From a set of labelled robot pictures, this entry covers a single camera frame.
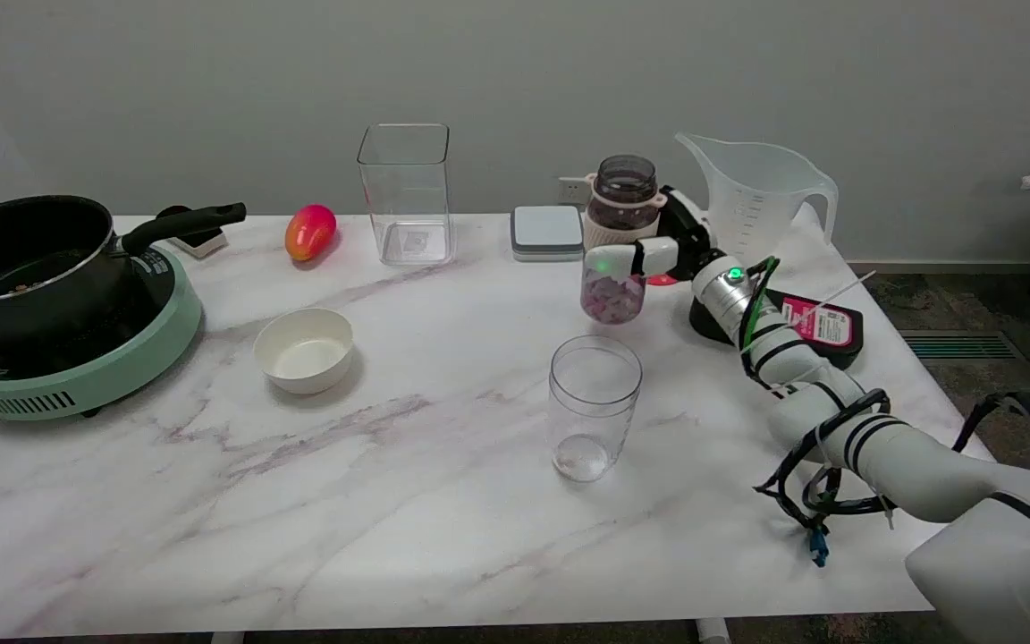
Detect clear square storage container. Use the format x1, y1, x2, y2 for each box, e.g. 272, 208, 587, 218
357, 123, 456, 267

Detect green robot cable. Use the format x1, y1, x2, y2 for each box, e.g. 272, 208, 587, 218
739, 256, 781, 352

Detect translucent plastic measuring jug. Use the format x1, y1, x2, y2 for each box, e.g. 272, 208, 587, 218
674, 131, 840, 267

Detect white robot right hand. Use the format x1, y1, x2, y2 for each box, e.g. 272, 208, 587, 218
585, 186, 716, 282

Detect clear plastic measuring cup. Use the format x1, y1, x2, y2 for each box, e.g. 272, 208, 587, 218
548, 335, 644, 484

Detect black saucepan with handle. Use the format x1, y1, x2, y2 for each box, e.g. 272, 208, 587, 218
0, 195, 248, 348

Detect red orange toy mango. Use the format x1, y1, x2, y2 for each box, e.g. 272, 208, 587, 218
284, 204, 338, 263

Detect black pouch with pink label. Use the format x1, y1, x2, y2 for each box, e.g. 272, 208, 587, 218
689, 286, 865, 370

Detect pink white small pieces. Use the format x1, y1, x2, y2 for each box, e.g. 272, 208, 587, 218
582, 274, 646, 324

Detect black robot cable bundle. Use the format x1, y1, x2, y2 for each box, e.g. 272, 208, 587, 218
753, 388, 1030, 568

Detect green induction cooker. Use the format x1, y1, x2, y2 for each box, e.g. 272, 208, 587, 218
0, 243, 204, 422

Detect white grey kitchen scale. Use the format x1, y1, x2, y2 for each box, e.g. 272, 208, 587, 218
510, 206, 586, 263

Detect white power strip with plug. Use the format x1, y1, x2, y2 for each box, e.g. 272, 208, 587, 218
156, 205, 230, 260

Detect clear jar with candies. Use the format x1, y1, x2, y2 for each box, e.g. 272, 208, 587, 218
581, 155, 666, 325

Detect floor vent grille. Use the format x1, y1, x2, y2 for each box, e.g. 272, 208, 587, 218
898, 330, 1018, 361

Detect white round bowl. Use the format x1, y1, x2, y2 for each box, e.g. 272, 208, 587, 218
253, 308, 355, 396

